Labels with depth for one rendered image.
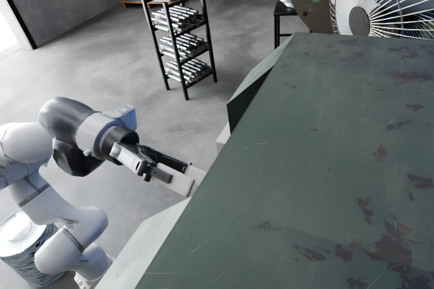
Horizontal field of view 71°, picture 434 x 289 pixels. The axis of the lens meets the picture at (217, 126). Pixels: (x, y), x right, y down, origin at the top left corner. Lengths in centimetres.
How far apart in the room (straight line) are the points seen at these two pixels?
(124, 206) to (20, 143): 145
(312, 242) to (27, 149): 80
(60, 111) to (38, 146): 24
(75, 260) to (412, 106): 109
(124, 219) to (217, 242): 202
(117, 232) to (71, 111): 156
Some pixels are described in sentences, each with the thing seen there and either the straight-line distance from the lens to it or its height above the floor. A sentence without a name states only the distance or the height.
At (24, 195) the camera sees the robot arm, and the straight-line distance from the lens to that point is 116.
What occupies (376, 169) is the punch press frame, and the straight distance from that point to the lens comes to 25.
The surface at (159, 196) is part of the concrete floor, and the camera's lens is 224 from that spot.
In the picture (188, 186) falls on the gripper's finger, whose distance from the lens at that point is 50.
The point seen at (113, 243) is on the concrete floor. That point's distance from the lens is 214.
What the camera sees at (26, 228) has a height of 36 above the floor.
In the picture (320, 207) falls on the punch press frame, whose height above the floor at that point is 150.
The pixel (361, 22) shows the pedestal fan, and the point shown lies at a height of 130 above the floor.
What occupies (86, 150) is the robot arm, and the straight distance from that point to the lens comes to 64.
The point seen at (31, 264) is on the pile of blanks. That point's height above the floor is 23.
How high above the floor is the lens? 168
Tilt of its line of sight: 39 degrees down
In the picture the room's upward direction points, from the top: 9 degrees counter-clockwise
